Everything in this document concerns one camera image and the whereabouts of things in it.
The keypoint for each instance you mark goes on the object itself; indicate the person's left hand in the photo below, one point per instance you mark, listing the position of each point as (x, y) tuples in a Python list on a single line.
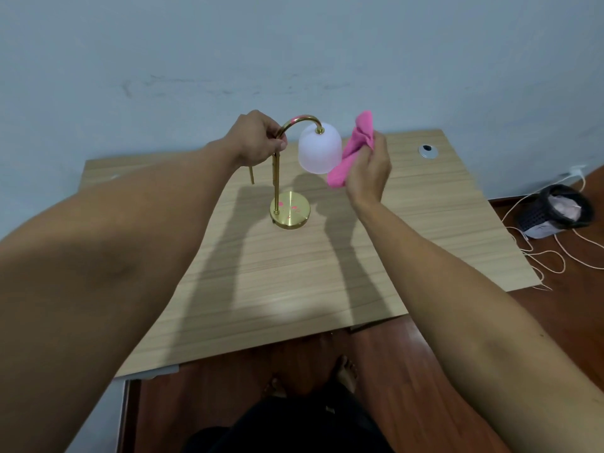
[(252, 136)]

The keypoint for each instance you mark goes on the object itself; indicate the person's right hand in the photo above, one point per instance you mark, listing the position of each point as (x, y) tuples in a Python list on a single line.
[(370, 176)]

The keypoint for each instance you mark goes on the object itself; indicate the person's left fingers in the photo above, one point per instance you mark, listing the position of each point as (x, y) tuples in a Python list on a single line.
[(277, 144)]

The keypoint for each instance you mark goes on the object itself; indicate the person's right fingers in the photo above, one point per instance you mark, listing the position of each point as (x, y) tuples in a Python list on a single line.
[(380, 145)]

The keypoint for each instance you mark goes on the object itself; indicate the pink cleaning cloth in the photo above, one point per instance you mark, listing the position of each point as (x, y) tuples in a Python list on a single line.
[(351, 153)]

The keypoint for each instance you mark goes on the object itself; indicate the gold desk lamp white shade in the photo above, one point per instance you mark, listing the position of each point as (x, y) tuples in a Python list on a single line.
[(320, 150)]

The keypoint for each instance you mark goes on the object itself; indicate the person's right forearm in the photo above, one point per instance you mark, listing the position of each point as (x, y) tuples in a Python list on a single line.
[(472, 316)]

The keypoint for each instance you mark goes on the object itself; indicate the person's left forearm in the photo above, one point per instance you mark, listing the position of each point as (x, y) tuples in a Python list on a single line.
[(118, 259)]

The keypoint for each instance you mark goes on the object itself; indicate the round grey desk grommet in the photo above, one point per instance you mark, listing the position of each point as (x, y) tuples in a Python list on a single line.
[(427, 150)]

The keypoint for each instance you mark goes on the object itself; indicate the grey perforated waste basket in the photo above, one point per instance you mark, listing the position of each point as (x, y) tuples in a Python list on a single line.
[(535, 227)]

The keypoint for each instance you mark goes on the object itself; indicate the pale pink waste paper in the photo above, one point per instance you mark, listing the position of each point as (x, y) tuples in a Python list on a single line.
[(565, 208)]

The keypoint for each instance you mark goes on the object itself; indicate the white power plug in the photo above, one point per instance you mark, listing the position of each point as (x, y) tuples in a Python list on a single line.
[(577, 171)]

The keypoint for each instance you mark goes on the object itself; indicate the black bin liner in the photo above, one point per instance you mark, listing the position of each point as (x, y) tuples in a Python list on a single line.
[(585, 209)]

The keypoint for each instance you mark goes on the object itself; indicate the person's right foot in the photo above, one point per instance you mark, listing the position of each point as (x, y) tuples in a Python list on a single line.
[(347, 372)]

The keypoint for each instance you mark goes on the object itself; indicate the person's foot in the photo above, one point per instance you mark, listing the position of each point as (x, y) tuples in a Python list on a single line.
[(276, 387), (347, 372)]

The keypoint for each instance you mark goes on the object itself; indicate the person's left foot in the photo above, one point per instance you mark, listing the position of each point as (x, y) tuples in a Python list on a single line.
[(276, 387)]

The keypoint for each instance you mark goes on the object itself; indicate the person's black clothing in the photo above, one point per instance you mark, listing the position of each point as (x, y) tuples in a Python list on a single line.
[(302, 424)]

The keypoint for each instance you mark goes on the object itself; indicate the white desk frame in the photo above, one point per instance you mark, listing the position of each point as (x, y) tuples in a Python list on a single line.
[(130, 410)]

